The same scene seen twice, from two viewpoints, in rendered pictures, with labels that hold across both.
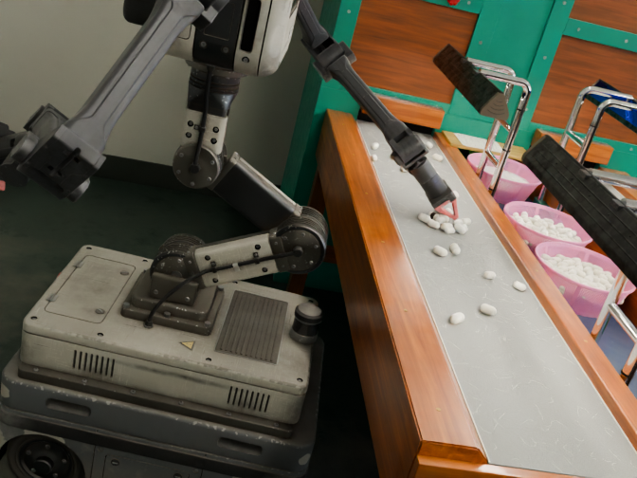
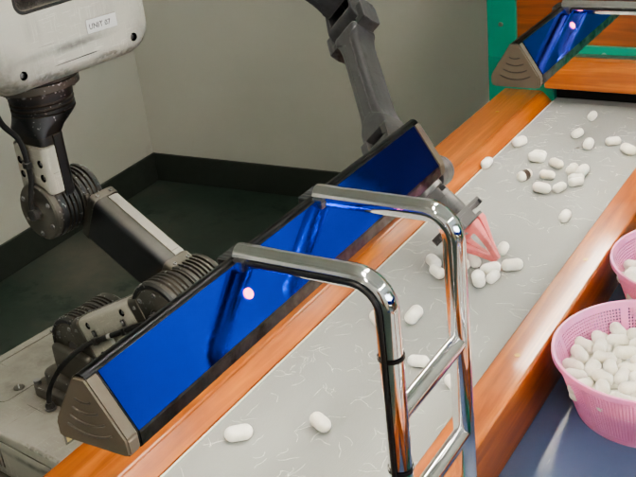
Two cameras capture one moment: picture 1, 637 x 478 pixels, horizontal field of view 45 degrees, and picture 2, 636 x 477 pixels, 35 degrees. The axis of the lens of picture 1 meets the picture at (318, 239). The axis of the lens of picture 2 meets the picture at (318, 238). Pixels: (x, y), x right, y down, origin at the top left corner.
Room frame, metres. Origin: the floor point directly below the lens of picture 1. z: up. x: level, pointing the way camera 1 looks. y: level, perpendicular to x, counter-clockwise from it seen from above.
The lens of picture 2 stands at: (0.73, -1.18, 1.54)
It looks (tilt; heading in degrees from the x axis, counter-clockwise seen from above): 26 degrees down; 44
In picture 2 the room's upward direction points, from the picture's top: 7 degrees counter-clockwise
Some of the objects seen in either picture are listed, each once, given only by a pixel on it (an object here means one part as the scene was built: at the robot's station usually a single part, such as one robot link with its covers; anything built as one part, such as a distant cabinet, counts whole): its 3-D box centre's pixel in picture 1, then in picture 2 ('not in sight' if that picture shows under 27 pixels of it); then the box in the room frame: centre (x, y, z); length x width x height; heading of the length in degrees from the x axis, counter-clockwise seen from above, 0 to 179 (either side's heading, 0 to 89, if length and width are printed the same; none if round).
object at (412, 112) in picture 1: (402, 109); (612, 73); (2.76, -0.18, 0.83); 0.30 x 0.06 x 0.07; 100
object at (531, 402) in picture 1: (447, 236); (455, 291); (1.90, -0.34, 0.73); 1.81 x 0.30 x 0.02; 10
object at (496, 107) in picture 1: (468, 76); (577, 13); (2.34, -0.32, 1.08); 0.62 x 0.08 x 0.07; 10
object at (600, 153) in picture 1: (572, 146); not in sight; (2.88, -0.85, 0.83); 0.30 x 0.06 x 0.07; 100
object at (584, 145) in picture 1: (591, 162); not in sight; (2.42, -0.79, 0.90); 0.20 x 0.19 x 0.45; 10
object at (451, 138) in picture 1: (487, 146); not in sight; (2.77, -0.52, 0.77); 0.33 x 0.15 x 0.01; 100
